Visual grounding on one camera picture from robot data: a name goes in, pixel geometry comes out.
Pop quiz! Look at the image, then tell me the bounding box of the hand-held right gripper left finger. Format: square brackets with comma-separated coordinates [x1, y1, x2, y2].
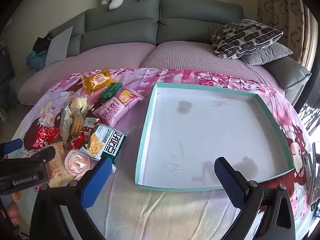
[27, 156, 113, 240]

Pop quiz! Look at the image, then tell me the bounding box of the phone on stand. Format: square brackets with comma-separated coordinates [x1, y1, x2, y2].
[301, 141, 320, 205]

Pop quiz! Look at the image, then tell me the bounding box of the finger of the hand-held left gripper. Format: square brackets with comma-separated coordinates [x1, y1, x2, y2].
[0, 138, 23, 158]
[32, 146, 56, 164]

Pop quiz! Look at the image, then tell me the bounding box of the red flower print packet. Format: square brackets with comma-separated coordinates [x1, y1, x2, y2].
[24, 126, 60, 151]

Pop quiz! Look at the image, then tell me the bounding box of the clear green biscuit packet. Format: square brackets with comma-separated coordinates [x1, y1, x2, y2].
[59, 105, 87, 145]

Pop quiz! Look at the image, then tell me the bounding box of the yellow bread packet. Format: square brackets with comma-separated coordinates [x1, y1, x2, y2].
[80, 67, 117, 96]

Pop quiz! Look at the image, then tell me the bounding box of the beige snack packet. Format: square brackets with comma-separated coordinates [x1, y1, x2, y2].
[45, 142, 75, 188]

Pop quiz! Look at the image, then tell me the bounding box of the printed pink blanket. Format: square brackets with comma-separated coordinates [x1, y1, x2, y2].
[0, 67, 320, 240]

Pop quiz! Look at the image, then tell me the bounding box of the green snack packet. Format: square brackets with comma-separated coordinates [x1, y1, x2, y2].
[98, 82, 123, 103]

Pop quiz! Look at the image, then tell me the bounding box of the beige patterned curtain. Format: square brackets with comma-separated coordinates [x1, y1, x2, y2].
[256, 0, 318, 64]

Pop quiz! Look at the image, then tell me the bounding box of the dark grey pillow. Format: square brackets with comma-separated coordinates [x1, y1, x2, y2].
[240, 42, 293, 66]

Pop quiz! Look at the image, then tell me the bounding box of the dark red biscuit packet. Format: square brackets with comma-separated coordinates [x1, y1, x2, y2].
[67, 132, 87, 150]

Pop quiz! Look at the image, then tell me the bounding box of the pink sofa seat cover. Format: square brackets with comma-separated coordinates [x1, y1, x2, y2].
[16, 41, 278, 105]

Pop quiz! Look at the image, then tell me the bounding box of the black white patterned pillow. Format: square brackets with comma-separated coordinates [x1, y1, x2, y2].
[211, 19, 284, 59]

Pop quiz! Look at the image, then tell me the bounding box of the black bag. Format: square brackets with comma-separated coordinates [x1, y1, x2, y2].
[32, 34, 53, 53]

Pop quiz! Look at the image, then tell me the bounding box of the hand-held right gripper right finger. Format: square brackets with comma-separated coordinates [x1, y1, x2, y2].
[214, 157, 297, 240]

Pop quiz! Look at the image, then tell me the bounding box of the light grey pillow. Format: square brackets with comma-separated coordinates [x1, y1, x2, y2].
[45, 26, 74, 67]

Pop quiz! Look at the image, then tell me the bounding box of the white green cracker packet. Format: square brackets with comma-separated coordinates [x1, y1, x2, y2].
[85, 124, 127, 173]

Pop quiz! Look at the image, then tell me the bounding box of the pudding cup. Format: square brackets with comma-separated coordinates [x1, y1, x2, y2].
[64, 149, 91, 177]

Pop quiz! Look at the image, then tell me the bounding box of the teal shallow cardboard tray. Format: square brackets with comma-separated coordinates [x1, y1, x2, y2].
[134, 82, 295, 192]

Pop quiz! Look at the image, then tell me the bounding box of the person's left hand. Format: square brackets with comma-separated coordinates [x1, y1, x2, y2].
[6, 201, 23, 221]

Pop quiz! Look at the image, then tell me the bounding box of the grey green sofa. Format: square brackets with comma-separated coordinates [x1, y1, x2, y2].
[7, 0, 312, 105]

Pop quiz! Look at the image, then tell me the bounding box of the pink cake roll packet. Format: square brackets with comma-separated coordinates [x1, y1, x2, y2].
[92, 88, 145, 127]

